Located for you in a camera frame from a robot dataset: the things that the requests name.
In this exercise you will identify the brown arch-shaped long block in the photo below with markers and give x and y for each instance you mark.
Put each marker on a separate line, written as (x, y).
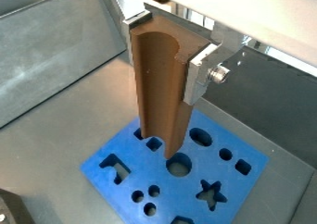
(163, 47)

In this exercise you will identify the dark object bottom left corner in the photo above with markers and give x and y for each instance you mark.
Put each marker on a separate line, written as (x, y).
(13, 212)

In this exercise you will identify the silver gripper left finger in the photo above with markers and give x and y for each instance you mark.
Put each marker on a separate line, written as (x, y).
(132, 15)

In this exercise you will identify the blue shape-sorter board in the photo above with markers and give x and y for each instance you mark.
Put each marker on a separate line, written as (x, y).
(198, 187)

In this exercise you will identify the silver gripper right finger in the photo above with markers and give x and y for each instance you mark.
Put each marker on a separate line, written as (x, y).
(206, 66)

